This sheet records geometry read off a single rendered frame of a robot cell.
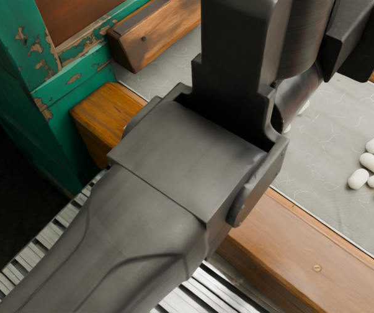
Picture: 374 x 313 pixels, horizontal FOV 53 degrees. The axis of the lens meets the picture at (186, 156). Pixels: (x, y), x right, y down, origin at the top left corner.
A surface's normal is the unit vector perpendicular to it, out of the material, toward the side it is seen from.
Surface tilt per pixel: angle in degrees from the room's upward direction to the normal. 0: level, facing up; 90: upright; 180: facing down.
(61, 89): 90
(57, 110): 89
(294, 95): 56
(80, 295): 1
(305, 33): 90
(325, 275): 0
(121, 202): 1
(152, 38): 67
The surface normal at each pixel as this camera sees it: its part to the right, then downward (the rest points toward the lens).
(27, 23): 0.74, 0.54
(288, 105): 0.68, 0.18
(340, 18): -0.05, -0.55
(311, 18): 0.39, 0.76
